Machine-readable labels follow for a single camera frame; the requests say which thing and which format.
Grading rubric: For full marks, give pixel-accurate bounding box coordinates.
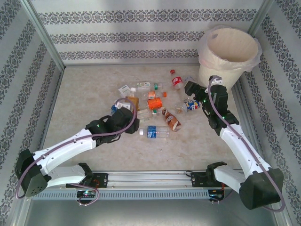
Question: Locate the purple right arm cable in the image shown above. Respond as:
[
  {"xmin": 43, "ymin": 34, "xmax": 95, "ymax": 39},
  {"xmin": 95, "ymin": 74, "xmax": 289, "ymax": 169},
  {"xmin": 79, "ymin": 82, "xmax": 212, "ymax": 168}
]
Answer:
[{"xmin": 208, "ymin": 75, "xmax": 286, "ymax": 212}]

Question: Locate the clear bottle green cap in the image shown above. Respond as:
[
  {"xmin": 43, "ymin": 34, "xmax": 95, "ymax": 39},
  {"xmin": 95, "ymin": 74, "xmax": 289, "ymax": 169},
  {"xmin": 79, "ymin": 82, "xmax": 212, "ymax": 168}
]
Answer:
[{"xmin": 136, "ymin": 109, "xmax": 160, "ymax": 124}]

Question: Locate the clear plastic bin liner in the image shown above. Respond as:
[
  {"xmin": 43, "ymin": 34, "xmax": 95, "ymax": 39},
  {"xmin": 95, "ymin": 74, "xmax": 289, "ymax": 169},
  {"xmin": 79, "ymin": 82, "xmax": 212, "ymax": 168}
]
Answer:
[{"xmin": 198, "ymin": 23, "xmax": 263, "ymax": 73}]

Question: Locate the crushed orange bottle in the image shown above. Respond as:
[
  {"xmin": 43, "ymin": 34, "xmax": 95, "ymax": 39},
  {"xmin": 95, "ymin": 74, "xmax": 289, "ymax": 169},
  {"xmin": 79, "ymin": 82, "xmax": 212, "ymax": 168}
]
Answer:
[{"xmin": 146, "ymin": 97, "xmax": 163, "ymax": 111}]

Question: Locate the white leaf label bottle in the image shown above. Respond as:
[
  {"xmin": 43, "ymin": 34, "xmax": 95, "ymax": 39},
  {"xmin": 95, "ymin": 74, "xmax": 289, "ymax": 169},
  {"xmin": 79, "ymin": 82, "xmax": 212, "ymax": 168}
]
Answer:
[{"xmin": 118, "ymin": 85, "xmax": 131, "ymax": 97}]

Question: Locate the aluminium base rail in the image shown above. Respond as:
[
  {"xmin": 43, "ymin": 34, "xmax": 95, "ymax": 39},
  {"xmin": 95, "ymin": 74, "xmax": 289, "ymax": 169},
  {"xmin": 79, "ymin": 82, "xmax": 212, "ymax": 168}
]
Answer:
[{"xmin": 65, "ymin": 169, "xmax": 243, "ymax": 189}]

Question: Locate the aluminium frame post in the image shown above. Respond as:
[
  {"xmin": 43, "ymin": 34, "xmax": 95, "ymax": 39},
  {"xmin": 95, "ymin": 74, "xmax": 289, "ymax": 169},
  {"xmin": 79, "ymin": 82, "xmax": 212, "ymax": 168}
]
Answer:
[
  {"xmin": 246, "ymin": 0, "xmax": 278, "ymax": 35},
  {"xmin": 23, "ymin": 0, "xmax": 66, "ymax": 70}
]

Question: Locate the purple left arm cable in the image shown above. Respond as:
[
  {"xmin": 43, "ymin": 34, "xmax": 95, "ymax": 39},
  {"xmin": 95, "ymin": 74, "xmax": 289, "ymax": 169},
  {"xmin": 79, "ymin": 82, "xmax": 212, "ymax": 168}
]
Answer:
[{"xmin": 15, "ymin": 98, "xmax": 139, "ymax": 208}]

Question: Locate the grey slotted cable duct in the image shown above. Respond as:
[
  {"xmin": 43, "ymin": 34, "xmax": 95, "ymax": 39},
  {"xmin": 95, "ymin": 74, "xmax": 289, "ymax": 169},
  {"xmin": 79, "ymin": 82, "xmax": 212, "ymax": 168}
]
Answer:
[{"xmin": 30, "ymin": 189, "xmax": 212, "ymax": 201}]

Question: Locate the green white label bottle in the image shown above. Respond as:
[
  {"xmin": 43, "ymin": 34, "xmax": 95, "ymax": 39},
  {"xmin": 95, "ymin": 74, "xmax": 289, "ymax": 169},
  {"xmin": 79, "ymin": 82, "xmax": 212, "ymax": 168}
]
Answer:
[{"xmin": 135, "ymin": 81, "xmax": 151, "ymax": 91}]

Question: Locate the cream plastic waste bin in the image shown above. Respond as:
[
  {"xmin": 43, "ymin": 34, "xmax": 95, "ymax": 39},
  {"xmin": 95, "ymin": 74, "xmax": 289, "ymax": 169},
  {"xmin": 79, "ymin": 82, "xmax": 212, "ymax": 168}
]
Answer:
[{"xmin": 198, "ymin": 25, "xmax": 259, "ymax": 89}]

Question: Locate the brown chocolate milk bottle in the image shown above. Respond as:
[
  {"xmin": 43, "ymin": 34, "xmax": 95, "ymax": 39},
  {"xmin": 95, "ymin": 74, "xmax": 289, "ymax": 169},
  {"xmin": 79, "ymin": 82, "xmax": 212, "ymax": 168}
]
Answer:
[{"xmin": 159, "ymin": 106, "xmax": 182, "ymax": 132}]

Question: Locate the red label cola bottle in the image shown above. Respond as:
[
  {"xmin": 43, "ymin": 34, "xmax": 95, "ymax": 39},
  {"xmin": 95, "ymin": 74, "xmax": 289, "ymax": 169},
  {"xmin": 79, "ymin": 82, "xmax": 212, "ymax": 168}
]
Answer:
[{"xmin": 169, "ymin": 69, "xmax": 184, "ymax": 91}]

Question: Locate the small controller circuit board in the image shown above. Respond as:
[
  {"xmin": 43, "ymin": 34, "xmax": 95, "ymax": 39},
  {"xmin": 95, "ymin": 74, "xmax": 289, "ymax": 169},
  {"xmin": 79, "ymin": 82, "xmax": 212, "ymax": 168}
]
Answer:
[
  {"xmin": 76, "ymin": 190, "xmax": 97, "ymax": 198},
  {"xmin": 208, "ymin": 189, "xmax": 226, "ymax": 202}
]

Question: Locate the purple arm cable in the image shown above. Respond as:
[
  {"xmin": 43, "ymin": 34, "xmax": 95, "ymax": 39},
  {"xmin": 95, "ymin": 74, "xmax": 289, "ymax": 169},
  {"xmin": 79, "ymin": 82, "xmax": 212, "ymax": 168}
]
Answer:
[
  {"xmin": 15, "ymin": 98, "xmax": 139, "ymax": 208},
  {"xmin": 208, "ymin": 75, "xmax": 286, "ymax": 212}
]

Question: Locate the blue label water bottle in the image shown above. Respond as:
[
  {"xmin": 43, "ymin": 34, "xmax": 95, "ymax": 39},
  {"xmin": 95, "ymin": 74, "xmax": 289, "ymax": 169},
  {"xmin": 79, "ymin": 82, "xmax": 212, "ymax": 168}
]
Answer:
[{"xmin": 138, "ymin": 125, "xmax": 170, "ymax": 139}]

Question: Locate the amber tea bottle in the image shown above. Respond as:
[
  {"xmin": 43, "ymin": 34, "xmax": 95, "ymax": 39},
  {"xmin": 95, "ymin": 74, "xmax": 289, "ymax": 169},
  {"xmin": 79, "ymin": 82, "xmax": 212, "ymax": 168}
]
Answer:
[{"xmin": 122, "ymin": 87, "xmax": 141, "ymax": 111}]

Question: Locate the aluminium side rail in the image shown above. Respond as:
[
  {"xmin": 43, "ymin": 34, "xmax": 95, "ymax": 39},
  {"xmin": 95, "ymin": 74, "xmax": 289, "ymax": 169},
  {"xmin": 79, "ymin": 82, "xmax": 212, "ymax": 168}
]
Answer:
[
  {"xmin": 231, "ymin": 77, "xmax": 269, "ymax": 165},
  {"xmin": 39, "ymin": 67, "xmax": 65, "ymax": 151}
]

